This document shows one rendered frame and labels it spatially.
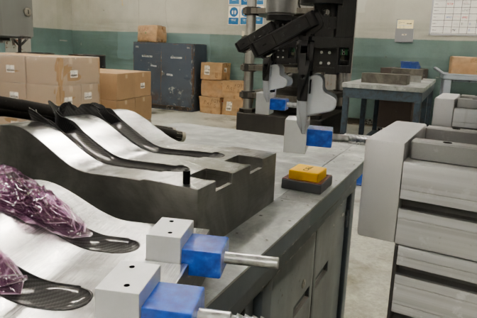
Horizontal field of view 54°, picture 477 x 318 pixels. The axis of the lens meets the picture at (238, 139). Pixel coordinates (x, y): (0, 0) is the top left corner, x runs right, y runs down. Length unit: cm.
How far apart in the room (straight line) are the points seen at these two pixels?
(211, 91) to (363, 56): 245
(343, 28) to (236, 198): 30
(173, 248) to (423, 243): 23
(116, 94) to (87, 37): 447
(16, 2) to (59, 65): 311
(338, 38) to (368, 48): 648
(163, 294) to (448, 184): 25
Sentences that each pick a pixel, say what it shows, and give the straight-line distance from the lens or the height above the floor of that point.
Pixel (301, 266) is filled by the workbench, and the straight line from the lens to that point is 105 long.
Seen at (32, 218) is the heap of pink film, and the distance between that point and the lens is 53.
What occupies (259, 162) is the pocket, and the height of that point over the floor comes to 88.
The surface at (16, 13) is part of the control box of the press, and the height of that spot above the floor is 114.
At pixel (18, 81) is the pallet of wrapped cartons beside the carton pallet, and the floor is 68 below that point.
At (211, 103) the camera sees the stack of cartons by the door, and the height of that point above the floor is 16.
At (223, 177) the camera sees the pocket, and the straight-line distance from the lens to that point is 68.
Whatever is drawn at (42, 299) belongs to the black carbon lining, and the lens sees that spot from 45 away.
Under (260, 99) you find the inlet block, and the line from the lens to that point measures 117.
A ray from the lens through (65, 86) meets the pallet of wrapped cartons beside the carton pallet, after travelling 462.
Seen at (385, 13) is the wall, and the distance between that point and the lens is 719.
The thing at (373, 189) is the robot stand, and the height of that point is 95.
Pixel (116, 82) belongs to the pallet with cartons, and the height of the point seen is 65.
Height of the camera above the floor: 106
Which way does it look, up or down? 11 degrees down
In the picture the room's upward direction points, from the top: 2 degrees clockwise
